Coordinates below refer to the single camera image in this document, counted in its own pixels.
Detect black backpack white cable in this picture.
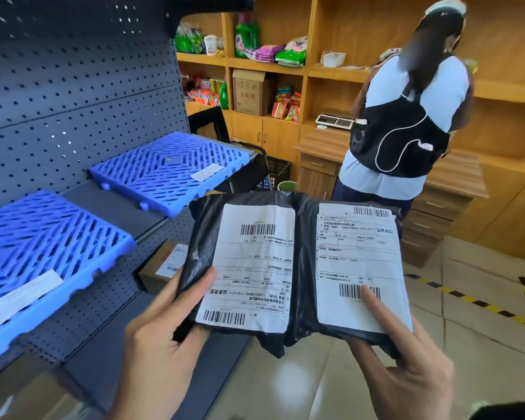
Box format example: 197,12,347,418
349,89,452,180

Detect wooden shelving unit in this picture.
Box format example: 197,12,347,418
174,0,525,268

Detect pile of orange snack packets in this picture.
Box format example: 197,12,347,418
271,86,303,124

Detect brown cardboard box white label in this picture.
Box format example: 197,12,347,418
138,239,190,296

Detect grey metal shelving unit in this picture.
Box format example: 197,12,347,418
0,0,257,420

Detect pile of red snack packets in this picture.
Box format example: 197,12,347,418
181,75,222,107

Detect white headset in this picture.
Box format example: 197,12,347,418
424,0,468,17

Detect black mailer bag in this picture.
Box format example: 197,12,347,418
173,191,309,359
295,194,414,359

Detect cardboard carton red print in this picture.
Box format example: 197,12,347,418
232,68,275,118

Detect person's left hand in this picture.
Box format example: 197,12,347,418
113,265,218,412

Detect white paper label card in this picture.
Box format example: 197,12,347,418
190,163,225,183
0,269,65,330

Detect green snack packets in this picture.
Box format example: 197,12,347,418
174,22,205,55

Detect person's left forearm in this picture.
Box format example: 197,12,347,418
107,400,193,420

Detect purple packet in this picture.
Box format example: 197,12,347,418
253,44,286,63

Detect person's right hand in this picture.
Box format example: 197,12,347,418
346,285,456,420

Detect green white packet bags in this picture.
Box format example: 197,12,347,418
274,36,309,68

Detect green detergent bottle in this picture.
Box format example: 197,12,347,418
234,12,261,60

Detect white electronic scale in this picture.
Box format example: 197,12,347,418
314,112,356,131

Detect blue plastic pallet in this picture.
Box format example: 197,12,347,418
89,131,251,219
0,189,137,363

